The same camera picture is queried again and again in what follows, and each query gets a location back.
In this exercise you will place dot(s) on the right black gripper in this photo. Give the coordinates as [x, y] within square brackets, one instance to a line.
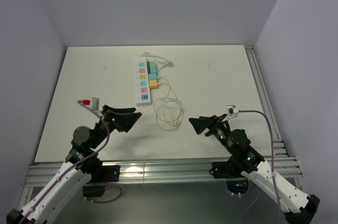
[200, 123]

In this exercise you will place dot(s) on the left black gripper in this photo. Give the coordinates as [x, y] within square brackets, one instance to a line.
[122, 121]

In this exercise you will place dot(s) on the white multicolour power strip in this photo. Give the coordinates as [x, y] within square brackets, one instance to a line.
[141, 82]

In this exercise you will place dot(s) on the yellow charger plug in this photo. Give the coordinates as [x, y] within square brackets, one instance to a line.
[153, 84]

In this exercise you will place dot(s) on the light blue charger plug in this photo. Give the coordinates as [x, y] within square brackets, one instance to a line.
[152, 76]

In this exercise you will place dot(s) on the teal usb charger plug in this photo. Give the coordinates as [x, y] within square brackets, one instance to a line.
[152, 70]

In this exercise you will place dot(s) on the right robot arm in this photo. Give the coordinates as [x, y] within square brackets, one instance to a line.
[244, 160]

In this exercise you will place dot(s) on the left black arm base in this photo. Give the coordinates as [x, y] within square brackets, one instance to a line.
[103, 179]

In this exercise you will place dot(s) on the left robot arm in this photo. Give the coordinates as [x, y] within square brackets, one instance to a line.
[80, 165]

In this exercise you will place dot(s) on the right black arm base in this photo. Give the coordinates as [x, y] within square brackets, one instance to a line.
[235, 182]

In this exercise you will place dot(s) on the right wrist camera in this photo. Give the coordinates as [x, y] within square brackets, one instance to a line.
[232, 112]

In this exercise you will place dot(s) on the aluminium right rail frame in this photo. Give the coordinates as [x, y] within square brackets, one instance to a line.
[279, 146]

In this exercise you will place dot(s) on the aluminium rail frame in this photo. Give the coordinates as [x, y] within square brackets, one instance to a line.
[157, 171]
[279, 146]

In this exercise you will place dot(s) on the aluminium front rail frame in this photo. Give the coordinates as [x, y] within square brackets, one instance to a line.
[157, 171]

